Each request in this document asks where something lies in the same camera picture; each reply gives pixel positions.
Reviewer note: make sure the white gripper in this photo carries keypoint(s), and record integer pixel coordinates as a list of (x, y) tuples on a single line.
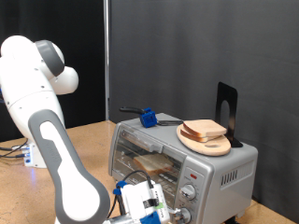
[(135, 199)]

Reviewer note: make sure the silver oven knob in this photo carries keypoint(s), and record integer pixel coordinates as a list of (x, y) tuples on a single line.
[(188, 192), (185, 215)]

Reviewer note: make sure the white bread slice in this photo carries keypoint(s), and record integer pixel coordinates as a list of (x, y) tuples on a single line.
[(204, 127), (152, 163), (194, 137)]

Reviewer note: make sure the metal spatula with blue block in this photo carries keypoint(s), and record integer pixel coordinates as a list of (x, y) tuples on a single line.
[(148, 118)]

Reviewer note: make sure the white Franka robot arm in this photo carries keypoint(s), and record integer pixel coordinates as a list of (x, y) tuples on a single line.
[(37, 109)]

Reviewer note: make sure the silver toaster oven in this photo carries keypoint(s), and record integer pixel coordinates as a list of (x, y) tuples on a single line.
[(218, 174)]

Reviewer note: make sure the wooden cutting board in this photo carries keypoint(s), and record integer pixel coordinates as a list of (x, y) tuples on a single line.
[(205, 149)]

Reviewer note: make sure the black metal bookend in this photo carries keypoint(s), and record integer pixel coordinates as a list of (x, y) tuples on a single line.
[(232, 99)]

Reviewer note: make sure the vertical metal pole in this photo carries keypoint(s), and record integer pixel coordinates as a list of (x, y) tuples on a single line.
[(107, 62)]

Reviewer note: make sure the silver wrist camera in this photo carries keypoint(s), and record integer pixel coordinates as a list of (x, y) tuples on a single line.
[(162, 202)]

